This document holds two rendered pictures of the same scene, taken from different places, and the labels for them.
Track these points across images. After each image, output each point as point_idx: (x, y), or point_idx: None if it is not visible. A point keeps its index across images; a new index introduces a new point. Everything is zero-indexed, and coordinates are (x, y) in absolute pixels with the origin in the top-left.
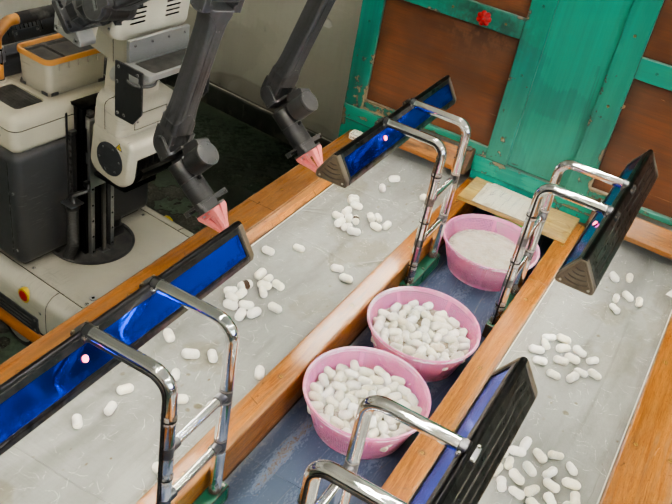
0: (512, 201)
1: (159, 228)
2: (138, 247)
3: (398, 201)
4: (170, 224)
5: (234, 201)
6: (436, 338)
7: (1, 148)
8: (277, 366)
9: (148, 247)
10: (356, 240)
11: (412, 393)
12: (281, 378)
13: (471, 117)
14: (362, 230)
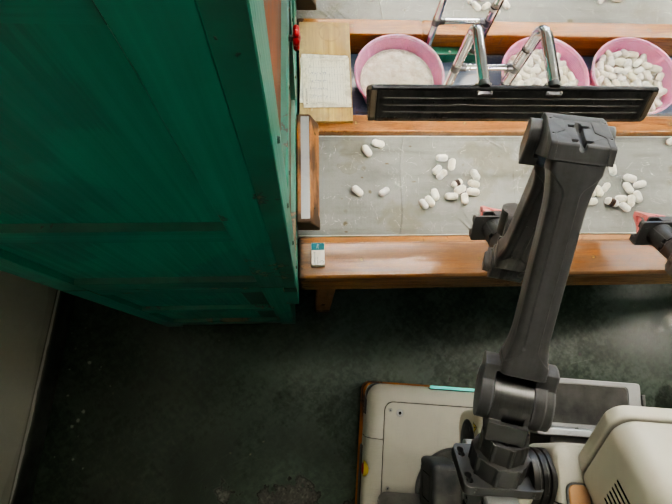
0: (321, 77)
1: (394, 456)
2: (433, 447)
3: (388, 171)
4: (380, 452)
5: (198, 494)
6: (540, 68)
7: None
8: (665, 130)
9: (426, 440)
10: (479, 170)
11: (601, 59)
12: (671, 122)
13: (289, 111)
14: (461, 173)
